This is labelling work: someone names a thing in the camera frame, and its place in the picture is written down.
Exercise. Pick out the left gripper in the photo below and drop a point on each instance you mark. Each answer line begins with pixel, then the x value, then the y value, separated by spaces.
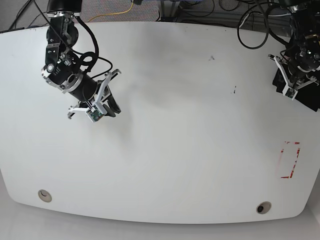
pixel 294 74

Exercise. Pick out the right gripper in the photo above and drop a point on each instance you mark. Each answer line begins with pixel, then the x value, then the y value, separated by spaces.
pixel 91 93

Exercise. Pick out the black t-shirt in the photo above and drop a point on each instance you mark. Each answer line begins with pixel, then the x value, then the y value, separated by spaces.
pixel 308 95

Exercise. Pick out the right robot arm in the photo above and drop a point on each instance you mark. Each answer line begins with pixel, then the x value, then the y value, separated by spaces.
pixel 67 69

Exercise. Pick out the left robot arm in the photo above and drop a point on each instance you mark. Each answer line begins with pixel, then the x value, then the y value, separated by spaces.
pixel 301 56

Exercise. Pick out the red tape rectangle marking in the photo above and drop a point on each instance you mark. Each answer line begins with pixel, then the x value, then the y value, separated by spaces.
pixel 288 159

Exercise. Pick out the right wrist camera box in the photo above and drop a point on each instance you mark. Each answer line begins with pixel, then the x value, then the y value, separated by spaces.
pixel 94 114

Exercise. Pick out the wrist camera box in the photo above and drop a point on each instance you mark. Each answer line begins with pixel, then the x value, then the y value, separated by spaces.
pixel 94 114
pixel 290 93

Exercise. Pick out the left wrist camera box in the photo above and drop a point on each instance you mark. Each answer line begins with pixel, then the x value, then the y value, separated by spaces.
pixel 290 93

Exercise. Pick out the left table cable grommet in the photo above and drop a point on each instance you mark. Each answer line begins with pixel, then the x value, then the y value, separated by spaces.
pixel 45 196

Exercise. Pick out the table cable grommet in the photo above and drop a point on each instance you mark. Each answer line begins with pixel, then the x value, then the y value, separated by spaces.
pixel 45 196
pixel 263 207

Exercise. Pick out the right table cable grommet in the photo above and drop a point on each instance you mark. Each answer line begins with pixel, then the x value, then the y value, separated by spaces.
pixel 263 207

